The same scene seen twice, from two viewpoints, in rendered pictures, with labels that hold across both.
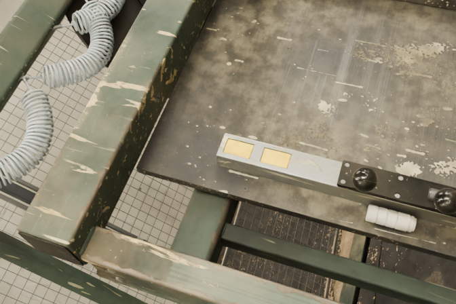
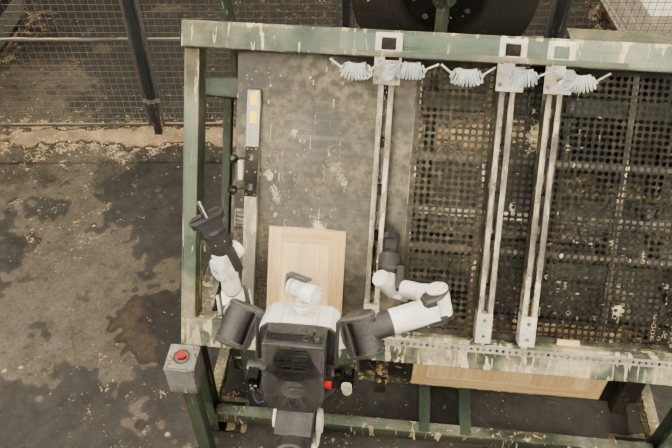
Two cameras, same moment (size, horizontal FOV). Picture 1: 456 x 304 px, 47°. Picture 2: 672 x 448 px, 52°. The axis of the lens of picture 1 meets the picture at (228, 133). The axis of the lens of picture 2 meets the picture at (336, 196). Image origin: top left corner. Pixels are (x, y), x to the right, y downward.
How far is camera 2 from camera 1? 2.09 m
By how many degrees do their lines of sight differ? 41
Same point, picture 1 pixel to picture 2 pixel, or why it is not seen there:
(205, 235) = (220, 91)
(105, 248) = (191, 56)
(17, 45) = not seen: outside the picture
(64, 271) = not seen: outside the picture
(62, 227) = (187, 40)
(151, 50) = (286, 43)
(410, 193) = (248, 176)
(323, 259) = (226, 144)
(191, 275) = (190, 96)
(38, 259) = not seen: outside the picture
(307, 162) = (254, 131)
